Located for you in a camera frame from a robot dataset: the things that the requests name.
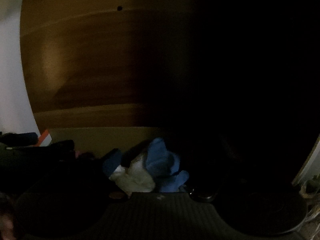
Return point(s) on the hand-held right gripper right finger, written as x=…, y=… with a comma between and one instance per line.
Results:
x=217, y=170

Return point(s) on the blue and white cloth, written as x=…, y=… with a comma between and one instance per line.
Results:
x=160, y=162

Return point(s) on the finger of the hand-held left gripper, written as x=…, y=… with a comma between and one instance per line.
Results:
x=22, y=138

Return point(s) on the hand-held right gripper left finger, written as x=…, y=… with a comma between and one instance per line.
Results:
x=112, y=161

